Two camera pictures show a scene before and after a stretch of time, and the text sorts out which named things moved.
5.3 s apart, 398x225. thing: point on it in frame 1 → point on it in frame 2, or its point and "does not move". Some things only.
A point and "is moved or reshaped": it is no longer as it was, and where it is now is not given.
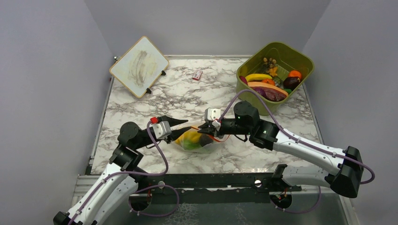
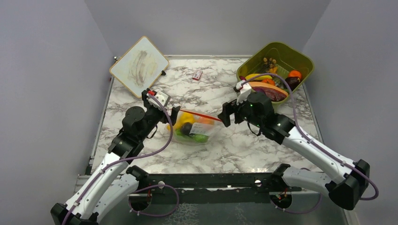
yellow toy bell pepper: x=193 y=136 → x=182 y=117
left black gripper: x=173 y=122 → x=148 y=105
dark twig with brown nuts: x=269 y=64 does not move
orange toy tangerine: x=295 y=73 does not move
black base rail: x=225 y=188 does not move
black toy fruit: x=205 y=139 is moved or reshaped
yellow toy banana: x=257 y=76 does not move
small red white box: x=197 y=74 does not move
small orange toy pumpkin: x=269 y=81 does not move
